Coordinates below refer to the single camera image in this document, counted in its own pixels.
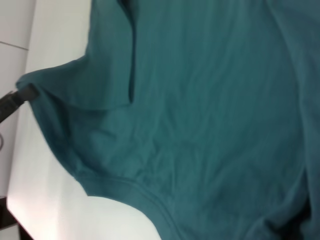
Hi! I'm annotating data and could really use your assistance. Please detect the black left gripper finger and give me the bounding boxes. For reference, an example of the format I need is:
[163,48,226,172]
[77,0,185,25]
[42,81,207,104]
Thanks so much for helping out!
[0,83,40,124]

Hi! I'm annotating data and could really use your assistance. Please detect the teal blue shirt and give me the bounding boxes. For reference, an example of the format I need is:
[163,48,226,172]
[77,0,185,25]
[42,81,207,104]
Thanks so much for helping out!
[15,0,320,240]

